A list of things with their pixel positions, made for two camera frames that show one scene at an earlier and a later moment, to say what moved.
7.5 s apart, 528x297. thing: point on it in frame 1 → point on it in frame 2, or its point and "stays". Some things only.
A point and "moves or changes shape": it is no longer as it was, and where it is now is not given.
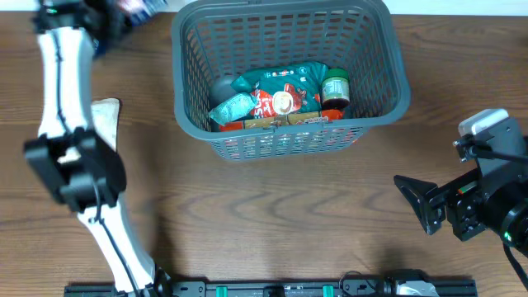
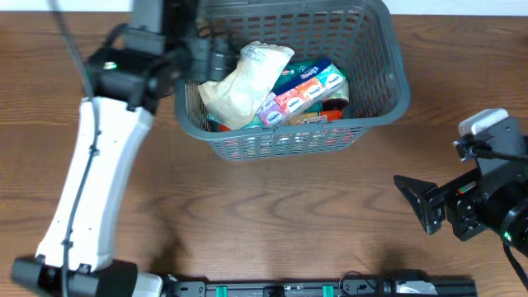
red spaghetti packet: [322, 116] stays
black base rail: [385, 287] stays
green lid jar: [335, 87] stays
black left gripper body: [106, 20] → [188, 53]
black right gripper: [459, 196] stays
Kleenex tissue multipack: [137, 11] moves or changes shape
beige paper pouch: [105, 117] moves or changes shape
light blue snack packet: [238, 107] → [254, 122]
